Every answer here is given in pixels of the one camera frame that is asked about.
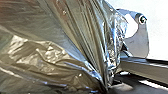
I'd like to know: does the grey trash bag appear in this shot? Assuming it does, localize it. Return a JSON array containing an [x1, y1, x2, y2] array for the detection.
[[0, 0, 130, 94]]

